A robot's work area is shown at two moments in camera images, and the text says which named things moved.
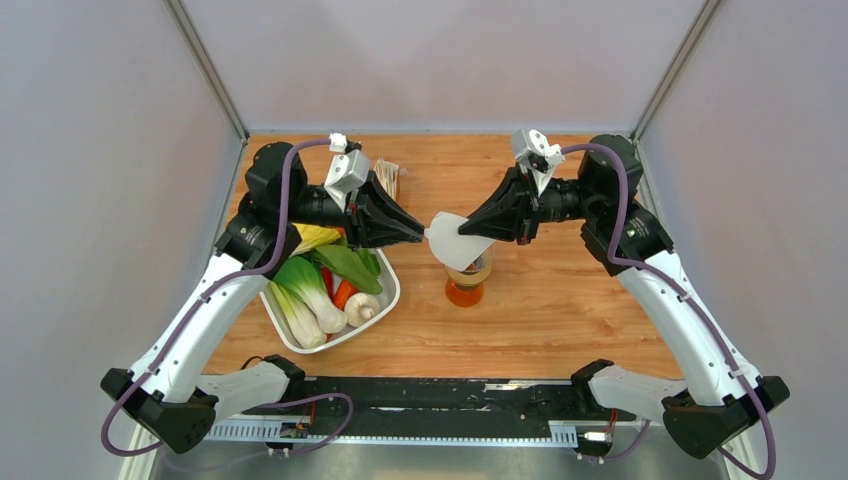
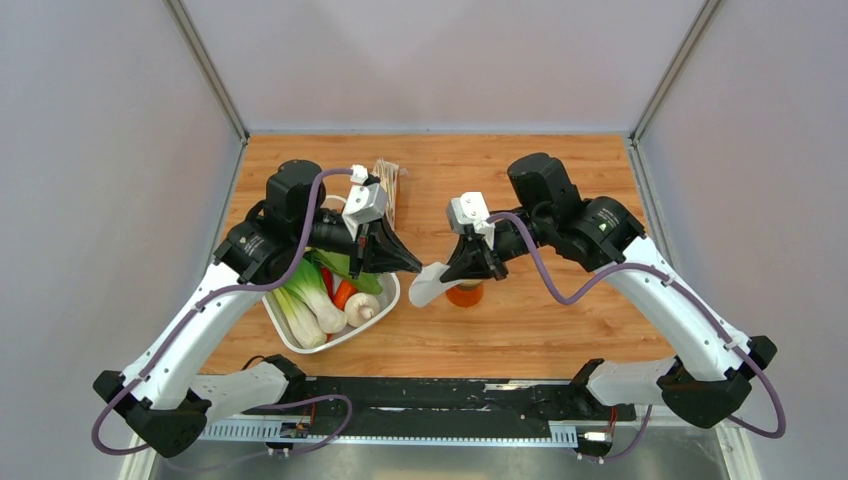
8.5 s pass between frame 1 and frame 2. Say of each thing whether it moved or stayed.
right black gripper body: moved
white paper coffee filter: moved
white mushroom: stayed
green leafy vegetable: stayed
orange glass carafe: stayed
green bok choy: stayed
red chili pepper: stayed
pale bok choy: stayed
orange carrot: stayed
